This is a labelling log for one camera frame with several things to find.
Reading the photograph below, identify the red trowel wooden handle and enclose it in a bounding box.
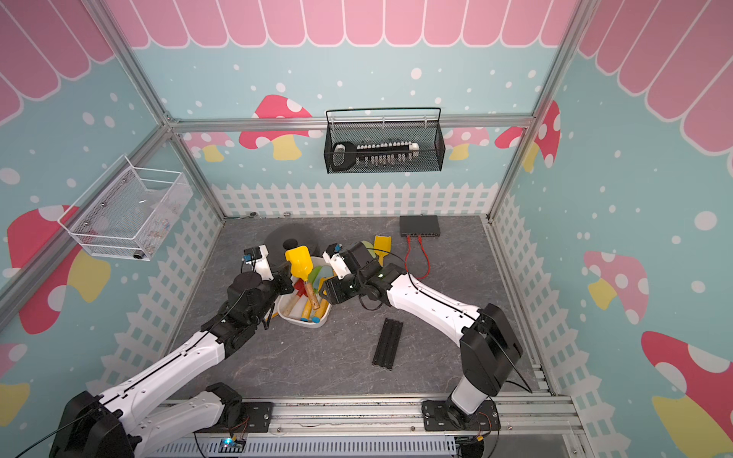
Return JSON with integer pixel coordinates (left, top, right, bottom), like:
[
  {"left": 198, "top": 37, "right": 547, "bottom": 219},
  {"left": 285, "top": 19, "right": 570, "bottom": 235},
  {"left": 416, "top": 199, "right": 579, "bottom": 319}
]
[{"left": 282, "top": 279, "right": 305, "bottom": 317}]

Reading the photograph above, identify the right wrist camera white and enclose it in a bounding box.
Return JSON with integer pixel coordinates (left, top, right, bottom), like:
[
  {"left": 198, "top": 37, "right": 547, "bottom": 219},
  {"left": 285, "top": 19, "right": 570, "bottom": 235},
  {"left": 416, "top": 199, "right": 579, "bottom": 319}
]
[{"left": 323, "top": 244, "right": 351, "bottom": 280}]

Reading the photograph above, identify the black aluminium extrusion bar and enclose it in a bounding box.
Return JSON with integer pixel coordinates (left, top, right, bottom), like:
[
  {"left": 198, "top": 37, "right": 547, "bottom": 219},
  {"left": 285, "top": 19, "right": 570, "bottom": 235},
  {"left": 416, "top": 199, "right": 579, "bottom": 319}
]
[{"left": 372, "top": 318, "right": 403, "bottom": 370}]

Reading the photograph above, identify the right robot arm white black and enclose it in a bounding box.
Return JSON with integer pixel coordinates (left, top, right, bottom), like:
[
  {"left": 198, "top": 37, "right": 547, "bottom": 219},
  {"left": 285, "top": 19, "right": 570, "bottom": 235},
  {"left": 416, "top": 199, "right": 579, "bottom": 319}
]
[{"left": 320, "top": 242, "right": 524, "bottom": 431}]

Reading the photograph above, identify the small green circuit board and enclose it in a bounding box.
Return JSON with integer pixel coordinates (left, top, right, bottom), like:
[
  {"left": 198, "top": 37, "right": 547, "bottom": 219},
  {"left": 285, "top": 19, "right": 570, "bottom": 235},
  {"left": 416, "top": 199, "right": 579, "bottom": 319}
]
[{"left": 218, "top": 438, "right": 246, "bottom": 454}]

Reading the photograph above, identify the yellow plastic shovel blue cap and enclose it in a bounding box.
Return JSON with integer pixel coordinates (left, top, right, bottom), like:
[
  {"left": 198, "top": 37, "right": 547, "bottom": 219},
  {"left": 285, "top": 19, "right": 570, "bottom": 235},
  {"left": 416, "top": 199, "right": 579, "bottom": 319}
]
[{"left": 373, "top": 236, "right": 391, "bottom": 265}]

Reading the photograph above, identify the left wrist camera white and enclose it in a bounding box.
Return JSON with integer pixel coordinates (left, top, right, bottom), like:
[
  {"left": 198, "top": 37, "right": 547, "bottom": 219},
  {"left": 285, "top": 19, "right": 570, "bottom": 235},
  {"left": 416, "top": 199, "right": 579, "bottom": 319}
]
[{"left": 241, "top": 245, "right": 274, "bottom": 281}]

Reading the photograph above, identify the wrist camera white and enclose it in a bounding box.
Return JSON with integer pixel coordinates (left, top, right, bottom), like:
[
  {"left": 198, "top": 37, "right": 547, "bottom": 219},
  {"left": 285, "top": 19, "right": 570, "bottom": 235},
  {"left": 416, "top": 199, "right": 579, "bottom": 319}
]
[
  {"left": 323, "top": 244, "right": 351, "bottom": 280},
  {"left": 241, "top": 245, "right": 274, "bottom": 281}
]

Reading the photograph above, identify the black socket set rail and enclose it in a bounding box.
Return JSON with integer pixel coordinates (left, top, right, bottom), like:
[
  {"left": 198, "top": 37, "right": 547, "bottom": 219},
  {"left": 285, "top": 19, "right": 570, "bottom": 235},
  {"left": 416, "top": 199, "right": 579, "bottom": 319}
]
[{"left": 330, "top": 141, "right": 420, "bottom": 172}]

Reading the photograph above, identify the white wire mesh wall basket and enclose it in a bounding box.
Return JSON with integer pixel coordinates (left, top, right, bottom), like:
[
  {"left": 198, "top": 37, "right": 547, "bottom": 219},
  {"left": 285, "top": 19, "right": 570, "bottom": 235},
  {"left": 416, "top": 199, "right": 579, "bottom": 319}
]
[{"left": 57, "top": 156, "right": 193, "bottom": 261}]

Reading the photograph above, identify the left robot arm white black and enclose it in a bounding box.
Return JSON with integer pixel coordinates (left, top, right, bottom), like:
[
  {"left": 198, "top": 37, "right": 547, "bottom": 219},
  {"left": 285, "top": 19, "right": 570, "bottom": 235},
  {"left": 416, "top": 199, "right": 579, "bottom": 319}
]
[{"left": 50, "top": 264, "right": 294, "bottom": 457}]

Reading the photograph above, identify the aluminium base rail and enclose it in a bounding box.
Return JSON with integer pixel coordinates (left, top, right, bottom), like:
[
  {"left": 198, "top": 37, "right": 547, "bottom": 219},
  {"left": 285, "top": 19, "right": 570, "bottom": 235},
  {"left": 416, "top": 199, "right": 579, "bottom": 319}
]
[{"left": 153, "top": 391, "right": 593, "bottom": 457}]

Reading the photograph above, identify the green plastic shovel yellow handle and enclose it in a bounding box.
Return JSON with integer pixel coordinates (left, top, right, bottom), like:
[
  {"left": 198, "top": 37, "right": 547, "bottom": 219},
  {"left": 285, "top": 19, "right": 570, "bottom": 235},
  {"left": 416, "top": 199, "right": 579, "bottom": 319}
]
[{"left": 307, "top": 265, "right": 323, "bottom": 285}]

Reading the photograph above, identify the black wire mesh wall basket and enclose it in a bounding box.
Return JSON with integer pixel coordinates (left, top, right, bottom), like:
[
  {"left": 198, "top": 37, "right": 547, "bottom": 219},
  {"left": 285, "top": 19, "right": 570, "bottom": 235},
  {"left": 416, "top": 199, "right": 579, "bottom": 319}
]
[{"left": 324, "top": 107, "right": 446, "bottom": 174}]

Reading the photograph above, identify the black network switch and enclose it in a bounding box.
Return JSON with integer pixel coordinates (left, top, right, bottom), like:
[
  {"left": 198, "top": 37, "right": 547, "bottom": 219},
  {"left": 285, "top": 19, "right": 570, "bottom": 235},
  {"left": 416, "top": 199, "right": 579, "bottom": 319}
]
[{"left": 399, "top": 215, "right": 441, "bottom": 238}]

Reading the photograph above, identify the white plastic storage box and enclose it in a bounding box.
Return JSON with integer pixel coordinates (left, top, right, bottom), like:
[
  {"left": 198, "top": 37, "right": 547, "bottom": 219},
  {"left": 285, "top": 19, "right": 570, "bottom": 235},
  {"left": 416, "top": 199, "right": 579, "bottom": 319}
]
[{"left": 275, "top": 277, "right": 331, "bottom": 328}]

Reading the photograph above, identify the red ethernet cable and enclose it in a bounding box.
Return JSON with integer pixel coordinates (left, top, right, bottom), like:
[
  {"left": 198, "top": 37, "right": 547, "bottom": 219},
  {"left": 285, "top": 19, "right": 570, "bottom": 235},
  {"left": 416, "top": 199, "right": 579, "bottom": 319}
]
[{"left": 404, "top": 235, "right": 431, "bottom": 282}]

